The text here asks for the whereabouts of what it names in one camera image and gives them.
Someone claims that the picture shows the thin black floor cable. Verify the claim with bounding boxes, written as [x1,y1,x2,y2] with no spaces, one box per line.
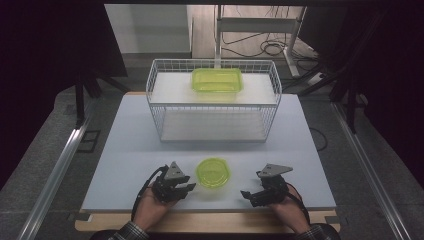
[308,126,330,153]

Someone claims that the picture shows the right hand-held gripper black cable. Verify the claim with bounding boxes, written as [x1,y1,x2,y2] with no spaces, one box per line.
[285,182,312,225]

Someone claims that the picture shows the black tripod stand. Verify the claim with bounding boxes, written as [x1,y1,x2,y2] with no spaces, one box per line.
[283,49,369,135]
[73,70,132,130]

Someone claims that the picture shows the rectangular green plastic container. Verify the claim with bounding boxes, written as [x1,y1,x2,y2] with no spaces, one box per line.
[190,67,244,95]

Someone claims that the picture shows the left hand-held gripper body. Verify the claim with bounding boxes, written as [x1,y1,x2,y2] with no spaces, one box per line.
[151,161,191,205]

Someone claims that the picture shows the white power strip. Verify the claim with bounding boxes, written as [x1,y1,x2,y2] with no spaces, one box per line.
[305,71,327,87]

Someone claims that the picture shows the tangled black floor cables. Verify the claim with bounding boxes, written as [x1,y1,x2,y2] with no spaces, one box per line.
[221,4,322,62]

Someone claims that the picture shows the white wire shelf rack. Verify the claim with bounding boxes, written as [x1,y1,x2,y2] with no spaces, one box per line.
[145,58,283,144]

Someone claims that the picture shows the aluminium frame rail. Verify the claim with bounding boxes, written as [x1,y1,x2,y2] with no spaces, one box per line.
[16,108,98,240]
[330,100,414,240]

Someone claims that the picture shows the round green plastic container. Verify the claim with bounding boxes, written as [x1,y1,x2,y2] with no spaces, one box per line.
[195,157,232,189]

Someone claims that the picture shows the person's left hand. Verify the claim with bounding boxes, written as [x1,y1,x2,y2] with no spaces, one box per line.
[133,184,181,232]

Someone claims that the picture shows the hand-held gripper black cable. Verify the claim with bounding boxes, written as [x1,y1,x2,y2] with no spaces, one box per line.
[130,165,169,222]
[285,182,312,225]

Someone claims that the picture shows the white cabinet panel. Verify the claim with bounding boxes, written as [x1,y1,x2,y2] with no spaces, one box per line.
[104,3,195,55]

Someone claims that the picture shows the left hand-held gripper black cable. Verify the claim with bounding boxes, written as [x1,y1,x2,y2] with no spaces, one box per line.
[130,165,169,222]

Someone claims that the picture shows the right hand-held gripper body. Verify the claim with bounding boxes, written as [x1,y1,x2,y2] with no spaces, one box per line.
[255,162,295,205]

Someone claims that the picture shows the person's right hand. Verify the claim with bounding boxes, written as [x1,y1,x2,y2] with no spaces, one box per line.
[266,184,311,234]

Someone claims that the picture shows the white metal desk frame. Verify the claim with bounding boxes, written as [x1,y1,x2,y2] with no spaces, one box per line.
[214,4,308,79]

